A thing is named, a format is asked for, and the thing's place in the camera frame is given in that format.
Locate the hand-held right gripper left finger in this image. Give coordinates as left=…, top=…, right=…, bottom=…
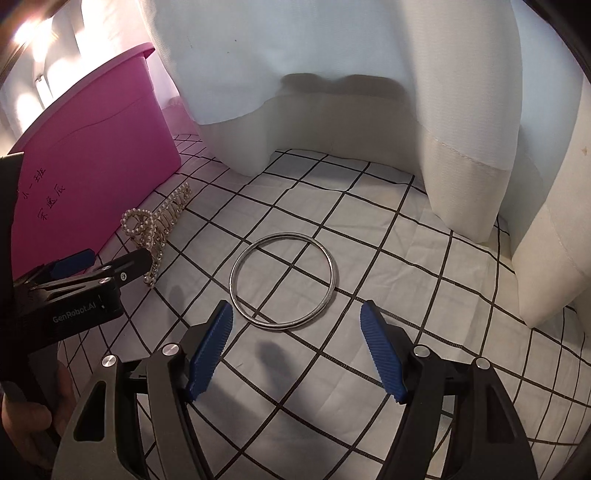
left=54, top=300, right=235, bottom=480

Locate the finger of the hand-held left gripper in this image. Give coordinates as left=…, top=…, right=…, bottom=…
left=14, top=248, right=96, bottom=289
left=30, top=249, right=153, bottom=296

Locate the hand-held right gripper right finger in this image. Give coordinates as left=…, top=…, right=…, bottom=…
left=359, top=300, right=539, bottom=480

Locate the pearl hair claw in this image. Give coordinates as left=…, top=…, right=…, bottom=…
left=121, top=182, right=192, bottom=289

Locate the plain silver bangle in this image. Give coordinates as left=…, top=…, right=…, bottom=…
left=229, top=233, right=337, bottom=330

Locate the pink plastic bin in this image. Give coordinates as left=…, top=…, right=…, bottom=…
left=9, top=42, right=182, bottom=278

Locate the person's left hand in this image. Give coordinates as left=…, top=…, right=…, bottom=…
left=0, top=360, right=77, bottom=467

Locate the black checked white cloth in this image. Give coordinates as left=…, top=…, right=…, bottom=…
left=55, top=134, right=591, bottom=480

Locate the bright window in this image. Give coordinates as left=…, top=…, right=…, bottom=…
left=0, top=0, right=160, bottom=155

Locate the white curtain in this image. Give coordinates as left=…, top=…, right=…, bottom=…
left=152, top=0, right=591, bottom=329

